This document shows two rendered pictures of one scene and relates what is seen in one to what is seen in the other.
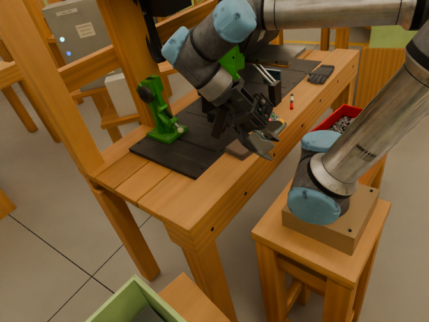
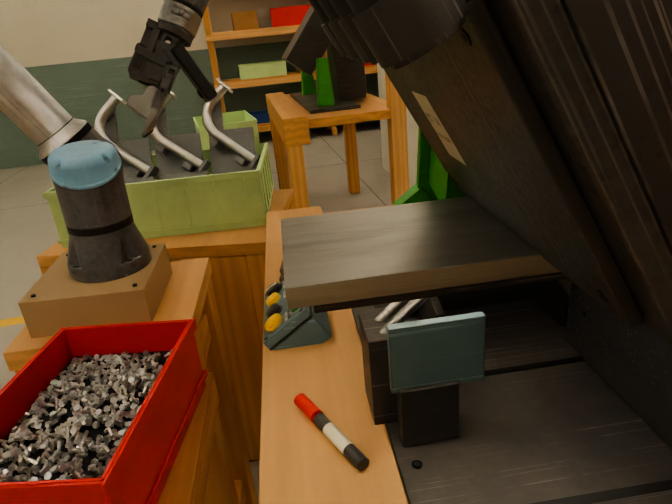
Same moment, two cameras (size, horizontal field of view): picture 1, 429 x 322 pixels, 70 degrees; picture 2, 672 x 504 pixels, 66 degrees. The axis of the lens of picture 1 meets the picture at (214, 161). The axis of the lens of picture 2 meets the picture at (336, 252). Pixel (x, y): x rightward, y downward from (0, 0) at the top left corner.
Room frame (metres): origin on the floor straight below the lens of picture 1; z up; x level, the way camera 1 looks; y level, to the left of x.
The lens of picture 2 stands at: (1.54, -0.74, 1.30)
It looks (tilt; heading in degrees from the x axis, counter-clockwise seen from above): 23 degrees down; 129
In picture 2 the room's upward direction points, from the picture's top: 6 degrees counter-clockwise
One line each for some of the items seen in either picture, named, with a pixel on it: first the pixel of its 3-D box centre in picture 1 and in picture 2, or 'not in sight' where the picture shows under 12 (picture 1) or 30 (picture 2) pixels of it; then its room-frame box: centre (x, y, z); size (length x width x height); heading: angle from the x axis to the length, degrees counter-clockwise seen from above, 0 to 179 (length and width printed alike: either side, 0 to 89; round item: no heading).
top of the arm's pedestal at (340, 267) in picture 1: (320, 221); (123, 306); (0.60, -0.29, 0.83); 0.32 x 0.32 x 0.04; 44
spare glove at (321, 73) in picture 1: (319, 74); not in sight; (1.44, -0.63, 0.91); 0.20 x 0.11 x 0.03; 137
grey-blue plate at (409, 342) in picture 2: (272, 83); (436, 380); (1.34, -0.35, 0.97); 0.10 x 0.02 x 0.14; 44
